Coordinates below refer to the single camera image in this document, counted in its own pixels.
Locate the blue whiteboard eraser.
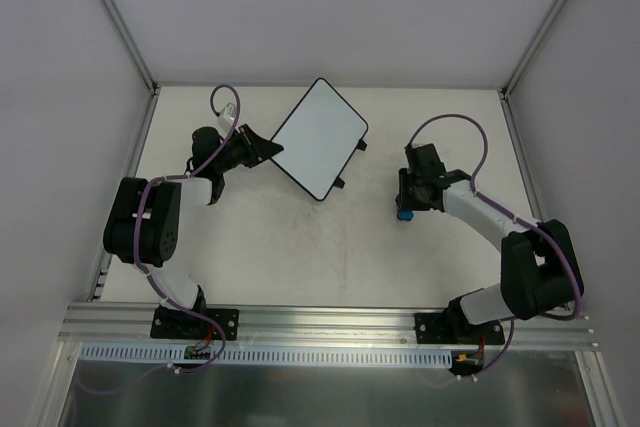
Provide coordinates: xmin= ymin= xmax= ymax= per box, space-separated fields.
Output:
xmin=396 ymin=209 xmax=414 ymax=222

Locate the white board with black frame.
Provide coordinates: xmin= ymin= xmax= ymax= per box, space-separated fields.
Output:
xmin=271 ymin=78 xmax=369 ymax=202

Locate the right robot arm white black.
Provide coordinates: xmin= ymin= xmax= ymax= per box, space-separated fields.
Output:
xmin=396 ymin=144 xmax=584 ymax=345

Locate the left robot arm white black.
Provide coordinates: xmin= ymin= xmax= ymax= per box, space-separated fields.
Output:
xmin=103 ymin=125 xmax=284 ymax=337

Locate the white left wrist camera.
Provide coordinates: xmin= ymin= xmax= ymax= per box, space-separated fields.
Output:
xmin=217 ymin=103 xmax=238 ymax=131

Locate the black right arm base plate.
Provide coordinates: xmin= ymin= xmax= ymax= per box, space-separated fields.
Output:
xmin=413 ymin=311 xmax=505 ymax=346

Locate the aluminium front rail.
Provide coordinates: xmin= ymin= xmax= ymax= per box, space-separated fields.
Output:
xmin=57 ymin=302 xmax=600 ymax=351

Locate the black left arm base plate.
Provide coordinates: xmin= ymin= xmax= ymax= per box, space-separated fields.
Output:
xmin=150 ymin=306 xmax=240 ymax=342

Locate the left aluminium frame post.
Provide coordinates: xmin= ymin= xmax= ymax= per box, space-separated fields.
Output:
xmin=98 ymin=0 xmax=157 ymax=94

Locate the aluminium frame post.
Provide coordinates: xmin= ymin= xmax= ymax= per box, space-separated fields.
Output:
xmin=500 ymin=0 xmax=569 ymax=99
xmin=98 ymin=0 xmax=157 ymax=94

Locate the white slotted cable duct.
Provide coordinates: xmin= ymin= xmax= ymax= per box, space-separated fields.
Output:
xmin=79 ymin=342 xmax=453 ymax=370

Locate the right aluminium frame post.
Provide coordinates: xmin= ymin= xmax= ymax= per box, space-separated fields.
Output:
xmin=500 ymin=0 xmax=569 ymax=99

